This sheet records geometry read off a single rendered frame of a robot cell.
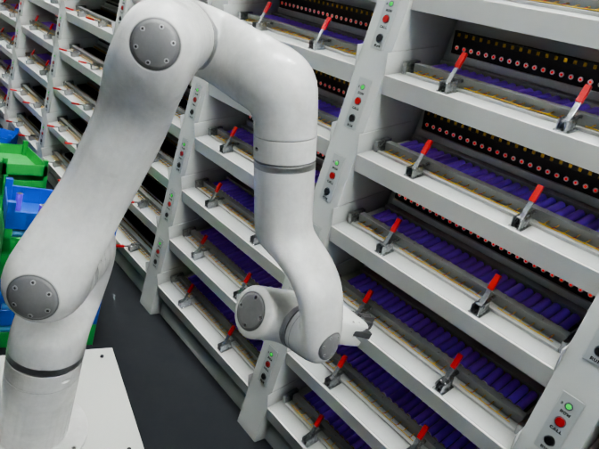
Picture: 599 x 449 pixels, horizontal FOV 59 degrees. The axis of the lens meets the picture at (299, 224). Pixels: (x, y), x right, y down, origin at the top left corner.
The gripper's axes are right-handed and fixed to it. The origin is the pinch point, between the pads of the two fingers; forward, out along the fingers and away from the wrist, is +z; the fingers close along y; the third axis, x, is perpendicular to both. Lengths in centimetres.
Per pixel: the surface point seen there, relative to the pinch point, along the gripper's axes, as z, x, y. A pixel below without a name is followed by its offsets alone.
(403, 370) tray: 19.3, -9.2, 3.6
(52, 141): 29, -37, -240
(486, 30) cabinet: 23, 69, -22
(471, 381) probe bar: 24.8, -3.4, 15.7
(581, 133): 11, 50, 15
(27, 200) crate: -24, -29, -112
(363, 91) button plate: 8, 43, -34
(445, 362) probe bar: 24.7, -3.3, 8.8
